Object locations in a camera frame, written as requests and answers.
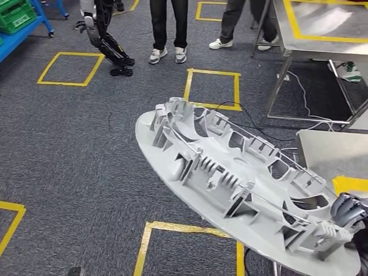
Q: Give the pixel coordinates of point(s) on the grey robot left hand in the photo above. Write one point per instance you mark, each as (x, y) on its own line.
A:
(77, 272)

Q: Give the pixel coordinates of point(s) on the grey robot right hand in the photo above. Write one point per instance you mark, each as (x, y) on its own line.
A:
(351, 209)

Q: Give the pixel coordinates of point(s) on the grey plastic wheel hubcap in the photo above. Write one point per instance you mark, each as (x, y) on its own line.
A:
(172, 171)

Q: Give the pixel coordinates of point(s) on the stainless steel workbench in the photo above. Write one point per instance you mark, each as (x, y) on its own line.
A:
(330, 156)
(325, 23)

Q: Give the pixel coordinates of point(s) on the blue metal shelf rack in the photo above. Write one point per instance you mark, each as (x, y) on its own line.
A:
(19, 38)

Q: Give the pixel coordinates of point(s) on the yellow tape rectangle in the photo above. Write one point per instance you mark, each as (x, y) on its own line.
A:
(348, 184)
(330, 38)

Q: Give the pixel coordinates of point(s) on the person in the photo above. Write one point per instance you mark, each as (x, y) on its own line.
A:
(157, 23)
(233, 19)
(349, 72)

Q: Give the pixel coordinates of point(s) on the yellow floor tape square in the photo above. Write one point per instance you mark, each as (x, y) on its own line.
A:
(187, 87)
(198, 11)
(83, 54)

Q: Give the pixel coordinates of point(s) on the black humanoid robot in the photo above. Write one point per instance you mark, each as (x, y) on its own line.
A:
(111, 47)

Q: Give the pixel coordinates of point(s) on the green plastic crate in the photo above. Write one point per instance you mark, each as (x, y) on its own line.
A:
(14, 17)

